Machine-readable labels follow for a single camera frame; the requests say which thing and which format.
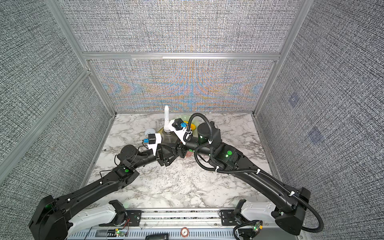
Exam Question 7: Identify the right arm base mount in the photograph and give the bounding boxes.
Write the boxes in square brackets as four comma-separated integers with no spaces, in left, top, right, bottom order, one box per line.
[219,200,263,232]

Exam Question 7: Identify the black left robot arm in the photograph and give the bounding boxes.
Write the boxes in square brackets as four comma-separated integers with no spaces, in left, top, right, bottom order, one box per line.
[29,144,186,240]

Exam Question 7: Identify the translucent white spray nozzle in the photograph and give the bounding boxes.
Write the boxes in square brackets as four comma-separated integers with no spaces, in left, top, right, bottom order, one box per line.
[163,105,171,133]

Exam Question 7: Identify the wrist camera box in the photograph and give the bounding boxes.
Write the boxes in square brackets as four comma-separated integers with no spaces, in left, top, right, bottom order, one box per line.
[144,133,162,156]
[167,118,193,145]

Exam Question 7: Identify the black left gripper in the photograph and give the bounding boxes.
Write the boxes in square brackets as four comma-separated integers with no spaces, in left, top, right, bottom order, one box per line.
[131,138,177,171]

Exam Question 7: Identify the small round white can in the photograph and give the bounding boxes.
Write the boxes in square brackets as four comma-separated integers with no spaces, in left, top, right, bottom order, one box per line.
[145,128,157,137]

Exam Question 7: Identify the clear grey spray bottle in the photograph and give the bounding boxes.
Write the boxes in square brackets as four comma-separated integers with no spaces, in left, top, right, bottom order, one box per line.
[159,128,180,148]

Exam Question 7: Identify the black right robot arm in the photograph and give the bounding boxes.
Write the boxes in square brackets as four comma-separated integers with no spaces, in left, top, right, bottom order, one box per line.
[169,119,324,236]

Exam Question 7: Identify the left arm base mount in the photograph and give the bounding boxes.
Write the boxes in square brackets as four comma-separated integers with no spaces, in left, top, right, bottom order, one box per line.
[99,200,143,227]

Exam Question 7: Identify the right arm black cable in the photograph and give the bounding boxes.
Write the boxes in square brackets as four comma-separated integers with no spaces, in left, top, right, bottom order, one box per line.
[183,112,325,240]

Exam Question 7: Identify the translucent pink spray bottle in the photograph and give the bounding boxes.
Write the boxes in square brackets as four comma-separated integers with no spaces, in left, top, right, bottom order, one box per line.
[185,151,194,158]

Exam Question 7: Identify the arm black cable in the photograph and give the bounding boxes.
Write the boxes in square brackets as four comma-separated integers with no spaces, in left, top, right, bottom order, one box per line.
[99,143,151,179]
[183,112,325,240]

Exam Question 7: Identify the yellow mango slice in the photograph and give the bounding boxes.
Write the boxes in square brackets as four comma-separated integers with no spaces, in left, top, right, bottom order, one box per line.
[186,122,197,131]

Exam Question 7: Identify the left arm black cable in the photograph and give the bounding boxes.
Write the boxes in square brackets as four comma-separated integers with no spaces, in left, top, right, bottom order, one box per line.
[99,143,151,179]

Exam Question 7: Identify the green scalloped plate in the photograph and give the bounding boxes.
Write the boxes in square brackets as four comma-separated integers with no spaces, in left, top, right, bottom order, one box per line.
[175,114,201,128]

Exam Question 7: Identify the aluminium front rail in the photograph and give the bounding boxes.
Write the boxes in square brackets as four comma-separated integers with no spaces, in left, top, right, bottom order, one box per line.
[55,207,313,240]

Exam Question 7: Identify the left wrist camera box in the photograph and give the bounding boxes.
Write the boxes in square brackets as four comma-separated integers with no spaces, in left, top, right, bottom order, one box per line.
[144,133,162,156]

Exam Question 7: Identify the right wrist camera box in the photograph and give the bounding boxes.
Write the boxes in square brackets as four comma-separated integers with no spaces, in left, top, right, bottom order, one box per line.
[167,118,193,145]

